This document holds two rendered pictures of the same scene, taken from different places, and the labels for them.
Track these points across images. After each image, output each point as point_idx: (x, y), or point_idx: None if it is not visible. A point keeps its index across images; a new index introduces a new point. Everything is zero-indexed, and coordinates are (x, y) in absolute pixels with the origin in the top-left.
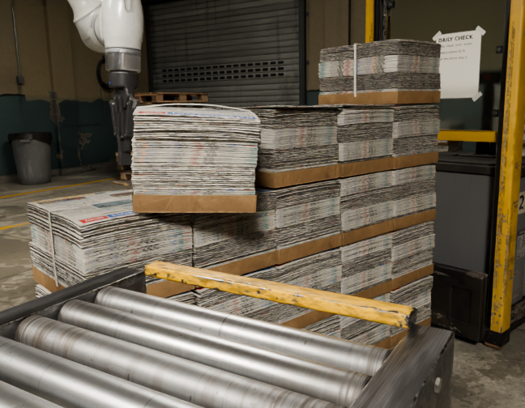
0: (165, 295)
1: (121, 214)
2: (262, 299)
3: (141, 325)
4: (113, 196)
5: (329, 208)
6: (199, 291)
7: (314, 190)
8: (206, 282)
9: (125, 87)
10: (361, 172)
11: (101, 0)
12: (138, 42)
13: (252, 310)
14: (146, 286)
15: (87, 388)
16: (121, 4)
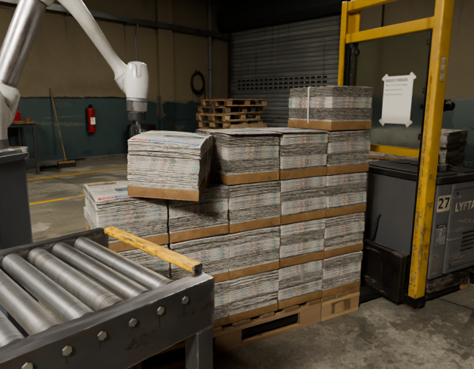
0: None
1: (122, 196)
2: (216, 254)
3: (79, 257)
4: None
5: (271, 199)
6: (171, 245)
7: (259, 187)
8: (125, 239)
9: (135, 120)
10: (298, 176)
11: None
12: (145, 94)
13: (208, 260)
14: None
15: (33, 280)
16: (134, 72)
